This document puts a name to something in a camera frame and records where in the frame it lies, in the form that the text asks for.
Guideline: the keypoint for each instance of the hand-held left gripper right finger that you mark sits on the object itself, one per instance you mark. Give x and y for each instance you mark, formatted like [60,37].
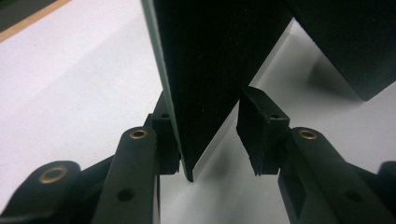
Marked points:
[261,130]

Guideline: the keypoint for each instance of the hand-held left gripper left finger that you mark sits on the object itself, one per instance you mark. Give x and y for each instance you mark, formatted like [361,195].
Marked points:
[163,140]

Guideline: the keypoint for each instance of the black square panel white edges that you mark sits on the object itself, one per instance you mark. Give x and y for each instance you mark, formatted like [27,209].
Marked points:
[211,62]

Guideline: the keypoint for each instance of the white table mat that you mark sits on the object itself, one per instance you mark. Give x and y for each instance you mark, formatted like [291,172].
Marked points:
[62,93]

